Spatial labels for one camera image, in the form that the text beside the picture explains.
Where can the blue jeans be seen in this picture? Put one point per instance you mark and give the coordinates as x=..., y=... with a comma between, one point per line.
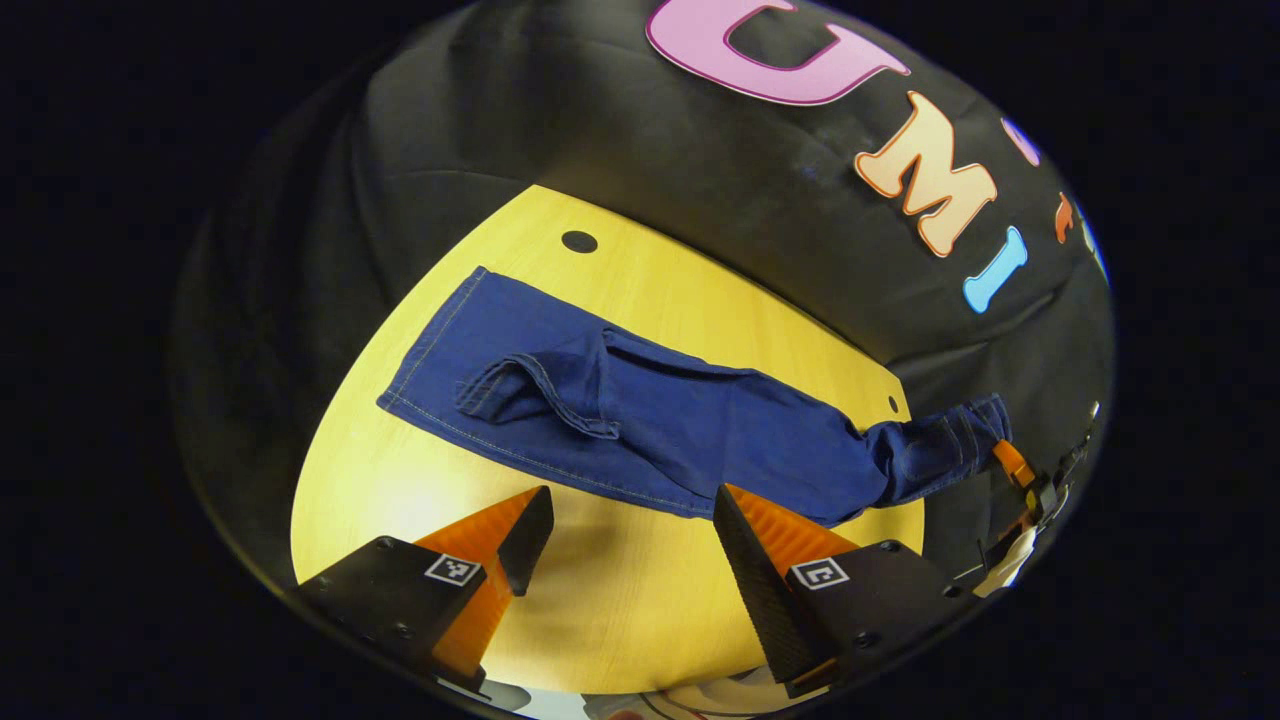
x=700, y=420

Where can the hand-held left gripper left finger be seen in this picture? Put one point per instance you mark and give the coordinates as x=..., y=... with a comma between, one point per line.
x=528, y=545

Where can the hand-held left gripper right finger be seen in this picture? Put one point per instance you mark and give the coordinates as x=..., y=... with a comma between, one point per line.
x=755, y=590

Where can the black backdrop cloth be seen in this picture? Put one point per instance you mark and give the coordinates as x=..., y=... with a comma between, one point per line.
x=600, y=130

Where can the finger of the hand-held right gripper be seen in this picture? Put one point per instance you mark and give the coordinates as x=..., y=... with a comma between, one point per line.
x=1012, y=462

